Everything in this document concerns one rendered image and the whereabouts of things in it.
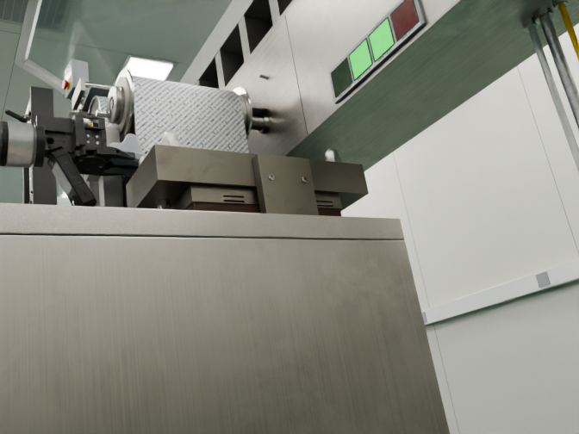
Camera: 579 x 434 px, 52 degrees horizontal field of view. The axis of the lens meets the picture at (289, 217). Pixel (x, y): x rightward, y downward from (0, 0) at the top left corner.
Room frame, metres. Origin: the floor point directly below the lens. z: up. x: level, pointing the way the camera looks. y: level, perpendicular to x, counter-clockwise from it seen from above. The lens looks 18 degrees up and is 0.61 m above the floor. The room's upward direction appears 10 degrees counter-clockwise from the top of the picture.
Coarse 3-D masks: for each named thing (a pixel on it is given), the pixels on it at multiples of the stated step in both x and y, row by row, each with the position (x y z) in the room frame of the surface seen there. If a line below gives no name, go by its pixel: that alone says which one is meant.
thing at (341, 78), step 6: (342, 66) 0.95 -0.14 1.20; (336, 72) 0.97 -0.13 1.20; (342, 72) 0.96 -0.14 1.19; (348, 72) 0.94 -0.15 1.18; (336, 78) 0.97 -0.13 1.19; (342, 78) 0.96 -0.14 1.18; (348, 78) 0.95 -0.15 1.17; (336, 84) 0.98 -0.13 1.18; (342, 84) 0.96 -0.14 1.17; (348, 84) 0.95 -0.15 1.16; (336, 90) 0.98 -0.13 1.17; (342, 90) 0.97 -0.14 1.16
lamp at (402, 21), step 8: (408, 0) 0.80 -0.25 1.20; (400, 8) 0.81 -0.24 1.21; (408, 8) 0.80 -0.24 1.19; (392, 16) 0.83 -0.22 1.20; (400, 16) 0.82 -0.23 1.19; (408, 16) 0.80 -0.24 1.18; (416, 16) 0.79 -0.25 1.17; (400, 24) 0.82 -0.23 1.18; (408, 24) 0.81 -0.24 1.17; (400, 32) 0.82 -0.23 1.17
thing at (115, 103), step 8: (112, 88) 1.01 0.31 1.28; (120, 88) 1.01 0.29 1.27; (112, 96) 1.02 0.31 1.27; (120, 96) 1.00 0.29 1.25; (112, 104) 1.02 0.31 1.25; (120, 104) 1.00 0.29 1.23; (112, 112) 1.02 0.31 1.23; (120, 112) 1.01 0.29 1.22; (112, 120) 1.03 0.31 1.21; (120, 120) 1.03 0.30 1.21
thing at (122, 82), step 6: (120, 78) 1.02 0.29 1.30; (126, 78) 1.00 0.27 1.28; (120, 84) 1.02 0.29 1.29; (126, 84) 0.99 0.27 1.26; (126, 90) 0.99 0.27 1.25; (126, 96) 0.99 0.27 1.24; (240, 96) 1.13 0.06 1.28; (126, 102) 1.00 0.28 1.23; (126, 108) 1.00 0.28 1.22; (126, 114) 1.00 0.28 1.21; (126, 120) 1.01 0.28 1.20; (114, 126) 1.07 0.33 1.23; (120, 126) 1.04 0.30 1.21; (132, 126) 1.03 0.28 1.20; (120, 132) 1.04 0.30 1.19; (132, 132) 1.05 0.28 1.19
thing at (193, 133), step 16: (144, 112) 1.00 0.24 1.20; (144, 128) 1.00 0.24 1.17; (160, 128) 1.01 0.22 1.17; (176, 128) 1.03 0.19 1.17; (192, 128) 1.05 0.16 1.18; (208, 128) 1.07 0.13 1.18; (224, 128) 1.09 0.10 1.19; (240, 128) 1.11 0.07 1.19; (144, 144) 0.99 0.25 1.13; (192, 144) 1.05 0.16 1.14; (208, 144) 1.07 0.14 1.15; (224, 144) 1.09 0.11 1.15; (240, 144) 1.11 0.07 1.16
